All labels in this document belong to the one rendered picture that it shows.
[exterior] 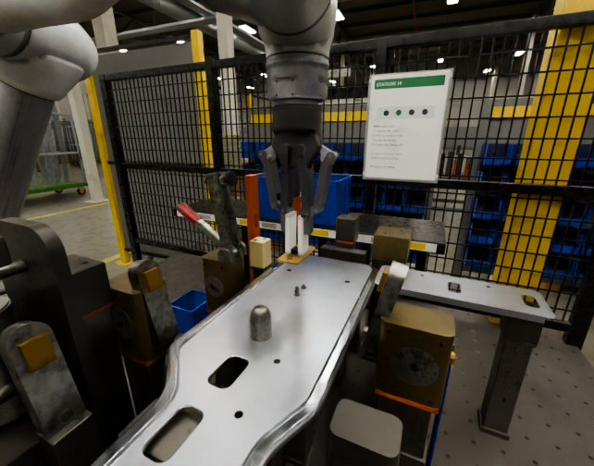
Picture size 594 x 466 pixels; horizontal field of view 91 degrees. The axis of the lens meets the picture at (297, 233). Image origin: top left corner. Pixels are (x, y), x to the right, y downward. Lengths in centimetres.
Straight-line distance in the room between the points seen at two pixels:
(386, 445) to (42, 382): 34
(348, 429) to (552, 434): 59
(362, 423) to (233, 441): 13
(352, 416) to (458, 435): 44
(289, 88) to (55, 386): 44
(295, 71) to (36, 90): 58
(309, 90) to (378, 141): 58
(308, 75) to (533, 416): 82
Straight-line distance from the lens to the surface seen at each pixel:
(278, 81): 45
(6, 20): 69
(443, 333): 43
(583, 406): 100
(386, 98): 100
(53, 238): 39
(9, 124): 90
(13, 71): 86
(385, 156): 99
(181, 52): 269
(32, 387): 41
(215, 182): 55
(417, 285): 63
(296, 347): 44
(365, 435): 37
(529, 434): 87
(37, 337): 39
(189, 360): 44
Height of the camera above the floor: 128
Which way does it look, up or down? 18 degrees down
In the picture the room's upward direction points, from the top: straight up
